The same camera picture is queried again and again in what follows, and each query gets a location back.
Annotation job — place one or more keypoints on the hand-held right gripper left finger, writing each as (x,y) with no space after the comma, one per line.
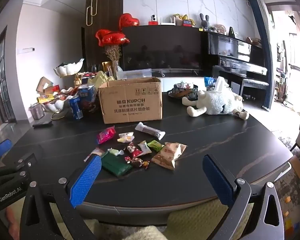
(86,180)

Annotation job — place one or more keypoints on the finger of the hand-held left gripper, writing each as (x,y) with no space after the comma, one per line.
(0,148)
(15,167)

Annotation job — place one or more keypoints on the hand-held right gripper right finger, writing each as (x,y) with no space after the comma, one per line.
(217,180)

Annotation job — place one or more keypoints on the pink and white packet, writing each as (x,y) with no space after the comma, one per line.
(95,152)

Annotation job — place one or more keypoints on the dark green packet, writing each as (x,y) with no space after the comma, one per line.
(115,166)

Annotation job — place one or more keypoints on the pale green candy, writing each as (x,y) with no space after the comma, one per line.
(115,152)

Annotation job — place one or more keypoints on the small red foil candy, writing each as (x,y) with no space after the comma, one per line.
(127,159)

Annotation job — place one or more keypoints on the pink snack packet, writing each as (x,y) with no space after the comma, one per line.
(105,135)

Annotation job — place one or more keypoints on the dark round candy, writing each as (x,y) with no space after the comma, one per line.
(137,163)

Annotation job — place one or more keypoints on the red and white packet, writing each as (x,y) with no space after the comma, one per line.
(133,151)

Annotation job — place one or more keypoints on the brown paper snack bag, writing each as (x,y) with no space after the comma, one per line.
(167,155)

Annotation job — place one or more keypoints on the white packet with yellow edge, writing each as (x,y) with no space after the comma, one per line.
(126,137)

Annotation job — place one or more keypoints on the small white orange packet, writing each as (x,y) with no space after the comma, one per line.
(144,147)

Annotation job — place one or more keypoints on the small light green packet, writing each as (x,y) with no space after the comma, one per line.
(155,145)

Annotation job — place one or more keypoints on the white and grey snack bar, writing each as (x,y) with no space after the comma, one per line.
(150,130)

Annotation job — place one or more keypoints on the printed cardboard box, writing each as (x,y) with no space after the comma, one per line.
(130,100)

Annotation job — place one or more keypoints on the cream woven chair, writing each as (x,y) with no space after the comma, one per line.
(195,220)

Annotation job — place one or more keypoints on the black remote control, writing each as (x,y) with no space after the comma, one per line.
(42,123)

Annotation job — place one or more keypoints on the small grey bin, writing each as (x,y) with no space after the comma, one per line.
(36,111)

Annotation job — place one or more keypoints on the yellow snack packet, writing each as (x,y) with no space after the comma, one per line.
(45,98)

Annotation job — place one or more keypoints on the black framed glass door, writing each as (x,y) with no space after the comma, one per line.
(0,80)

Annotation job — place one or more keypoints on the blue drink can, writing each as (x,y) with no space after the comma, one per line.
(75,108)

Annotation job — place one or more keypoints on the brown cardboard holder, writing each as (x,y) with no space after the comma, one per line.
(41,86)

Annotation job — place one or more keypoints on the white plush sheep toy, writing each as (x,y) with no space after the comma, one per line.
(215,102)

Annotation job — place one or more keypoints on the red flat box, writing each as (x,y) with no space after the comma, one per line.
(53,89)

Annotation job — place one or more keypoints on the patterned rug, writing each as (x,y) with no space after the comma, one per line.
(295,200)

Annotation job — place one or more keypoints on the flat cardboard piece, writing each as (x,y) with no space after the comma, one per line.
(298,167)

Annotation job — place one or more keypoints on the blue snack bag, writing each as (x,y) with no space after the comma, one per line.
(87,97)

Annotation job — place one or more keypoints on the white tissue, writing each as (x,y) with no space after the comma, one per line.
(221,83)

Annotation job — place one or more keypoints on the blue and white packet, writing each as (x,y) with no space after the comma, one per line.
(210,81)

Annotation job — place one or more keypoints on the pale yellow boxes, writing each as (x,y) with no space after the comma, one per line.
(100,79)

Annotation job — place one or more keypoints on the grey piano bench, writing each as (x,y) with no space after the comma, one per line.
(255,83)

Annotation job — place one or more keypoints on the white shell tiered tray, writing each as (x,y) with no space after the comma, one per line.
(67,68)

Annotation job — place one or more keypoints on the glass vase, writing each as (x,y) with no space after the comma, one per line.
(116,68)

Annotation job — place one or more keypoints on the clear plastic bag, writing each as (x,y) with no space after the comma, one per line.
(137,73)

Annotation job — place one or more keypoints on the black upright piano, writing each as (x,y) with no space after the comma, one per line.
(230,52)

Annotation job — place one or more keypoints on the dried flower bouquet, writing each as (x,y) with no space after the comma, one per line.
(112,52)

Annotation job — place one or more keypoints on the large black television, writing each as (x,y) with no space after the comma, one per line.
(165,47)

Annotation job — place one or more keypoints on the red heart balloon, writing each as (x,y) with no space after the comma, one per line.
(110,37)
(128,20)

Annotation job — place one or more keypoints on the dark metronome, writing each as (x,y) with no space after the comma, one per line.
(230,32)

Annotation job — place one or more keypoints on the small plush bear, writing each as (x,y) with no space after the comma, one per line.
(220,28)

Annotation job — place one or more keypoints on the grey rabbit figurine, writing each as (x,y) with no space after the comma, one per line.
(204,22)

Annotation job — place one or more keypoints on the white router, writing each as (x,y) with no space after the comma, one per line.
(168,23)

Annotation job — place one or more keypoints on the yellow toy figure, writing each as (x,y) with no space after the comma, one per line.
(181,17)

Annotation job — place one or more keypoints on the white wall switch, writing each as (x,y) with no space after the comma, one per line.
(26,50)

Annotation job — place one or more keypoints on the gold wall ornament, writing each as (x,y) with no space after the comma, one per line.
(90,12)

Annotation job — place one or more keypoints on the white security camera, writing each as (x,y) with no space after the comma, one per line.
(154,18)

